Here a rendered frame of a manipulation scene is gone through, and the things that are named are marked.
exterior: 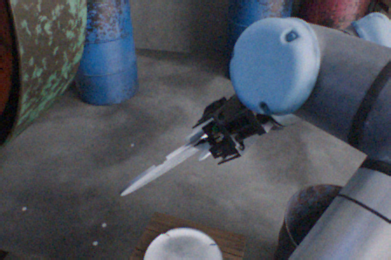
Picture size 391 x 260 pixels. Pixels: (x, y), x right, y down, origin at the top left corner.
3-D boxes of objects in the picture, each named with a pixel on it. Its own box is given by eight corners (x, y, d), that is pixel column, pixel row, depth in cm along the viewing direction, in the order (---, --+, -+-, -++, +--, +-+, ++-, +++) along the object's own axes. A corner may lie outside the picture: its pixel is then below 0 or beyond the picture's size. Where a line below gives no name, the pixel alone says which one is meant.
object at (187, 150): (144, 186, 82) (143, 183, 82) (232, 128, 80) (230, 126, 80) (97, 207, 53) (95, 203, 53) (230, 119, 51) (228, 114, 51)
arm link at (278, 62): (377, 43, 16) (423, 52, 23) (235, 2, 23) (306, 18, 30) (321, 162, 19) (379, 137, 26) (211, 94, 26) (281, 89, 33)
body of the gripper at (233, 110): (188, 126, 45) (243, 93, 36) (218, 103, 50) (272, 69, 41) (216, 167, 45) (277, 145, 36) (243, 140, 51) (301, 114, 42)
